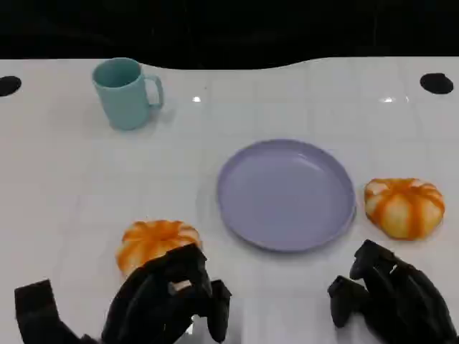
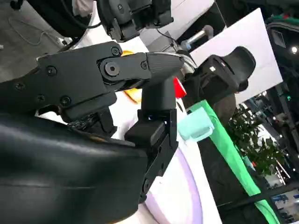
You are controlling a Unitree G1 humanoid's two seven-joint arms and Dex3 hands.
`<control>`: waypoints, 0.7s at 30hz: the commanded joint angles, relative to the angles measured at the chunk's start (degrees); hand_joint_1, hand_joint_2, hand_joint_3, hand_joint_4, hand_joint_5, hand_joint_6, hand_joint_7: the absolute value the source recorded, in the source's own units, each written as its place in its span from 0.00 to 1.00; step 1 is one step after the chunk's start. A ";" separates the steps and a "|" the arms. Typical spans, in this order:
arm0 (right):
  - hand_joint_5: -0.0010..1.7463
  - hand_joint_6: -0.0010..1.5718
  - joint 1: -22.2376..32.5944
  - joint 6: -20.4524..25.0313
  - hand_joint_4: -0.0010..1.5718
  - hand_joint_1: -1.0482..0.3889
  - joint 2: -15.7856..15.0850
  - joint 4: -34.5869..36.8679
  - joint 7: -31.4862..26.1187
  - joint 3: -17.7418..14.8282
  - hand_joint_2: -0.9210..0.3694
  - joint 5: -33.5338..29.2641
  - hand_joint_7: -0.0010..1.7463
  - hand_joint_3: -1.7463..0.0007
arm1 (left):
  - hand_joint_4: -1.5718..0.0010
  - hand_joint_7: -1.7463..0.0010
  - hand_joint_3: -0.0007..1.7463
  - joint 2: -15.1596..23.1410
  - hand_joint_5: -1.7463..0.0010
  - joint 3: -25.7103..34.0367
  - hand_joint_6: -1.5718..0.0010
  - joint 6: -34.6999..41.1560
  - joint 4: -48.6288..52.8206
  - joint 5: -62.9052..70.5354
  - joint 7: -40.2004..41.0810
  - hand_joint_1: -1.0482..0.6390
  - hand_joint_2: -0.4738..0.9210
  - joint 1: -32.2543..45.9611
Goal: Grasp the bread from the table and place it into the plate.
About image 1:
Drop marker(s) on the lilac plate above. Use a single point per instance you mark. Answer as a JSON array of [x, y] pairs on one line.
[[285, 195]]

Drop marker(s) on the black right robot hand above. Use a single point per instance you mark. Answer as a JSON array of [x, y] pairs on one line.
[[405, 297]]

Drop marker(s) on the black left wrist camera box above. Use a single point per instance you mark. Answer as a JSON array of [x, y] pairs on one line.
[[39, 315]]

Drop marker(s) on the black round table grommet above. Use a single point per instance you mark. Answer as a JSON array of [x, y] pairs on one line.
[[435, 83], [8, 85]]

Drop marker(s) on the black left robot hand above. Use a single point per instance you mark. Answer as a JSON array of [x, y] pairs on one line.
[[150, 301]]

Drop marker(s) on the pale green mug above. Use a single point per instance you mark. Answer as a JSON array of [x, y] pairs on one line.
[[122, 96]]

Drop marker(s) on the orange white toy bread roll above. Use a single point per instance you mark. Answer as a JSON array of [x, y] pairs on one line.
[[403, 209], [150, 240]]

